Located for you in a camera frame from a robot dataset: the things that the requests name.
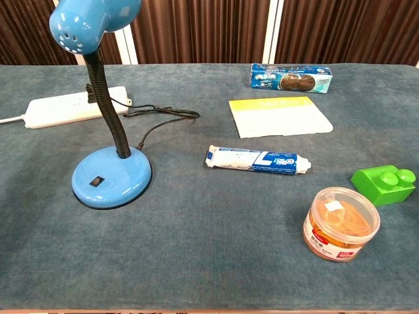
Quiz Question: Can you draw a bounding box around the white power strip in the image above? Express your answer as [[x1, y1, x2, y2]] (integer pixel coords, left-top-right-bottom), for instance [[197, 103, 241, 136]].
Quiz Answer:
[[24, 86, 132, 130]]

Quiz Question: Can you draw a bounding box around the black lamp cord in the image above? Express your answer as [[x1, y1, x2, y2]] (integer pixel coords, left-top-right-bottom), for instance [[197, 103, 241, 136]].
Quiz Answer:
[[85, 83, 201, 150]]

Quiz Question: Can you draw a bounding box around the white and blue toothpaste tube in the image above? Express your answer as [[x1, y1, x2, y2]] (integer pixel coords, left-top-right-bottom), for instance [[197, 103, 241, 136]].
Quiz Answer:
[[205, 145, 312, 176]]

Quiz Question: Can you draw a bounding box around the blue gooseneck desk lamp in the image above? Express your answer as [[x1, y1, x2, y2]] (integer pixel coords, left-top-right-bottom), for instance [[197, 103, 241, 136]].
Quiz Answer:
[[48, 0, 153, 210]]

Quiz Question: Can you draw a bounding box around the green toy building block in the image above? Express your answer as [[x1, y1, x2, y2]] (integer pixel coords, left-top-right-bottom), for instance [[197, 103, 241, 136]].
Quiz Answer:
[[350, 165, 417, 207]]

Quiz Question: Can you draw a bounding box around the blue table cloth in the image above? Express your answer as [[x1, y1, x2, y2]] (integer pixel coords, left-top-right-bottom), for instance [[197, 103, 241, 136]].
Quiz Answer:
[[0, 63, 419, 311]]

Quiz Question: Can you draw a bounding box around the blue cookie package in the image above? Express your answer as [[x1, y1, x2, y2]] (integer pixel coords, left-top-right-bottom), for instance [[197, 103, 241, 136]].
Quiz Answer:
[[249, 63, 334, 95]]

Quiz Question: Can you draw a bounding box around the brown pleated curtain panel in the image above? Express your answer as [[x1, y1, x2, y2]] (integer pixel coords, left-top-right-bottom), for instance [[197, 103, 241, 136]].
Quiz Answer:
[[130, 0, 271, 65], [0, 0, 78, 66], [98, 30, 123, 65], [274, 0, 419, 67]]

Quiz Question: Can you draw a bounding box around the white power strip cable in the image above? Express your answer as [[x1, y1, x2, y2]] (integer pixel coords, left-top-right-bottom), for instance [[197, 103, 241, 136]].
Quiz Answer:
[[0, 114, 27, 126]]

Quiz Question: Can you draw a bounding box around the yellow and white notepad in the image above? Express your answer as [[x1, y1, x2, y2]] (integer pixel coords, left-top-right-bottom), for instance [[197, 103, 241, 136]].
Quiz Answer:
[[228, 96, 335, 139]]

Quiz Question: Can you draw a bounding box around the clear round rubber band tub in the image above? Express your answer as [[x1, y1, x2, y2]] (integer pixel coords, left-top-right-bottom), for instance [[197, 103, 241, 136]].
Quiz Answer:
[[302, 186, 382, 262]]

